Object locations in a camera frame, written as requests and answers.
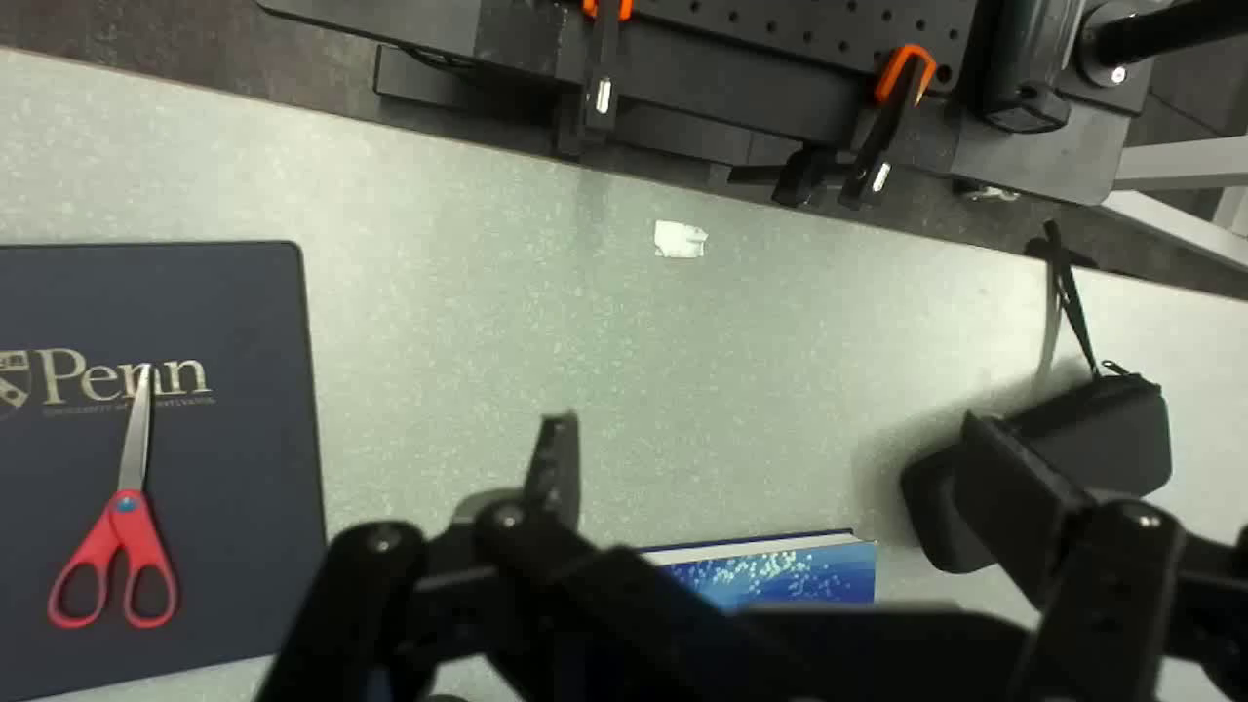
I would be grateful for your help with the white tape patch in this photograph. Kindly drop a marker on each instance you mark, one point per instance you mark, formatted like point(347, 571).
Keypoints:
point(680, 238)

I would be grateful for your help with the black perforated board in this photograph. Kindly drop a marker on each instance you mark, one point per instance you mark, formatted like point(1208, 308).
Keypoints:
point(780, 23)

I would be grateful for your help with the black camera stand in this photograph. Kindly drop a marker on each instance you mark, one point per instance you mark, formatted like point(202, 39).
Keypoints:
point(1038, 62)

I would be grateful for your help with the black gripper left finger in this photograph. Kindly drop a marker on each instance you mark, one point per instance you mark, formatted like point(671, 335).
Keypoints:
point(393, 611)

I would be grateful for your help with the orange black spring clamp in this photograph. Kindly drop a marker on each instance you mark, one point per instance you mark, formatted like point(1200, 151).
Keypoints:
point(883, 120)
point(601, 81)

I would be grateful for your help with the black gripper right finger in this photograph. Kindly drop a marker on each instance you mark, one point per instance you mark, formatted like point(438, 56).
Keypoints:
point(1106, 585)

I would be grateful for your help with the navy Penn folder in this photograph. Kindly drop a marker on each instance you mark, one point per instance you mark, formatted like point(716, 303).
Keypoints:
point(198, 520)

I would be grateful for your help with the black base platform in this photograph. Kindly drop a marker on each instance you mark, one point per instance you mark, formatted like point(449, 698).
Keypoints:
point(726, 103)

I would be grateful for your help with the blue speckled box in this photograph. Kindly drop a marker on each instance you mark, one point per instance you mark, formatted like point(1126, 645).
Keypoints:
point(794, 571)

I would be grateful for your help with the white metal frame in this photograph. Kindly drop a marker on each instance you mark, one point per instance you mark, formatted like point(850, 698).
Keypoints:
point(1184, 160)

